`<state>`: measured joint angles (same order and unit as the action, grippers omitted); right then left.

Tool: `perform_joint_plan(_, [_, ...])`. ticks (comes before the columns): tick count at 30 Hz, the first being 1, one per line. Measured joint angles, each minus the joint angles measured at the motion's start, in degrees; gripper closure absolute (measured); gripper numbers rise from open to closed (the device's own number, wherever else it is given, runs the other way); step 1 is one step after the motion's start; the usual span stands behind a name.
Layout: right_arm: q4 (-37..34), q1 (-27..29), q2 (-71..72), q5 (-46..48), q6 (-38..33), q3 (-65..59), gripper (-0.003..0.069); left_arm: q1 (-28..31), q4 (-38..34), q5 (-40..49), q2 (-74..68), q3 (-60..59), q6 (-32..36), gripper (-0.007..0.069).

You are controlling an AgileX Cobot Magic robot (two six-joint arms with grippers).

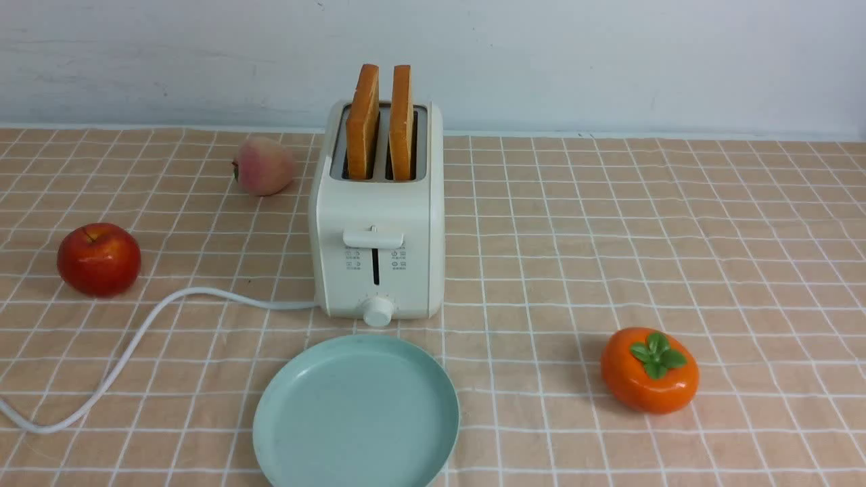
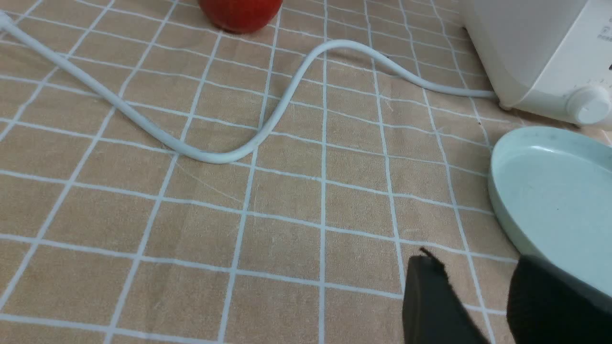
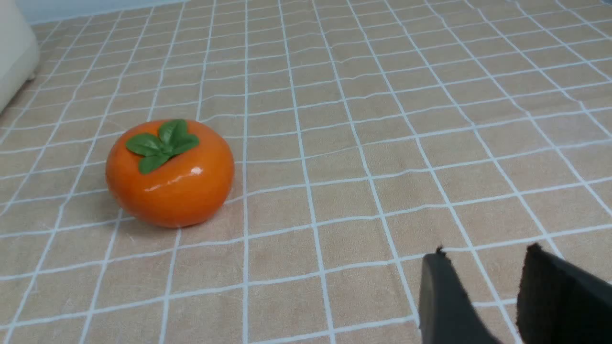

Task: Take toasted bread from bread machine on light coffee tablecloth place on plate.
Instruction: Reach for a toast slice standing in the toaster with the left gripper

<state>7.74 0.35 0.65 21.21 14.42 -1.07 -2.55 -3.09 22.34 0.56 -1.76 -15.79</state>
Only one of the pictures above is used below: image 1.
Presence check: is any toast slice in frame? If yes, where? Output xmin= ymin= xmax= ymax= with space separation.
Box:
xmin=346 ymin=64 xmax=380 ymax=180
xmin=389 ymin=64 xmax=414 ymax=181

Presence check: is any white two-slot toaster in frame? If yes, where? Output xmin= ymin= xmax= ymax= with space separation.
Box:
xmin=307 ymin=99 xmax=445 ymax=327

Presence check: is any light blue round plate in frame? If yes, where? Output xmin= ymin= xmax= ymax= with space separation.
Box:
xmin=252 ymin=335 xmax=461 ymax=486

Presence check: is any pink peach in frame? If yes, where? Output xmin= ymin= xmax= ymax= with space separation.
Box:
xmin=232 ymin=137 xmax=296 ymax=197

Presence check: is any orange persimmon with green leaves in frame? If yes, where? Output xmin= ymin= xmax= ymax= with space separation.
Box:
xmin=599 ymin=327 xmax=701 ymax=414

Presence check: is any beige checkered tablecloth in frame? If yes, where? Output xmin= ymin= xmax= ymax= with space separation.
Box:
xmin=1 ymin=129 xmax=865 ymax=486

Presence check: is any red apple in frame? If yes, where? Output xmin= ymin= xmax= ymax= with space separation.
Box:
xmin=56 ymin=222 xmax=142 ymax=298

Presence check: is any white toaster power cable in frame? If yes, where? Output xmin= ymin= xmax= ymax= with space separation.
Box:
xmin=0 ymin=287 xmax=317 ymax=434

